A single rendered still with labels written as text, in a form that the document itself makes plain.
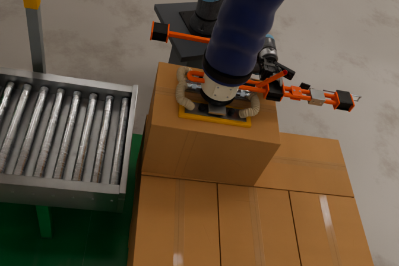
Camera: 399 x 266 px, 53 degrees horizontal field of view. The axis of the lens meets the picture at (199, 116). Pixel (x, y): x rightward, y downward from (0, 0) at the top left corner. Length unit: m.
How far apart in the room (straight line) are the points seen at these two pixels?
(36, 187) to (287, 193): 1.26
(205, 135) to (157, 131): 0.22
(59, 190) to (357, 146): 2.39
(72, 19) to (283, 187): 2.33
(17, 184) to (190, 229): 0.81
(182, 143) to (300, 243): 0.78
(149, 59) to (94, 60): 0.45
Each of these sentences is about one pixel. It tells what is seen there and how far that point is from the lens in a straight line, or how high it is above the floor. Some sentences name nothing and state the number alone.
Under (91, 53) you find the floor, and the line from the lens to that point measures 3.41.
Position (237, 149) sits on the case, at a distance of 1.90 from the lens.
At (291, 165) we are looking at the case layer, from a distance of 2.37.
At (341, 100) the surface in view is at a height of 1.10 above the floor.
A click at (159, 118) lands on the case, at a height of 0.94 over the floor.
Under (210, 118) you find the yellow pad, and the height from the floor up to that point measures 0.96.
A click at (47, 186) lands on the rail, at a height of 0.60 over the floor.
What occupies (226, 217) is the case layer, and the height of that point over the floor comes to 0.54.
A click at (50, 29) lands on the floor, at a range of 3.61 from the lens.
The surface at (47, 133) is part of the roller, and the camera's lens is 2.21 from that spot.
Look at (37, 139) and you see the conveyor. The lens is 2.26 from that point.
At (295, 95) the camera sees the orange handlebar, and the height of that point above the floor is 1.09.
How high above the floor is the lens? 2.33
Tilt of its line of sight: 49 degrees down
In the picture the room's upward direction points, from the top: 20 degrees clockwise
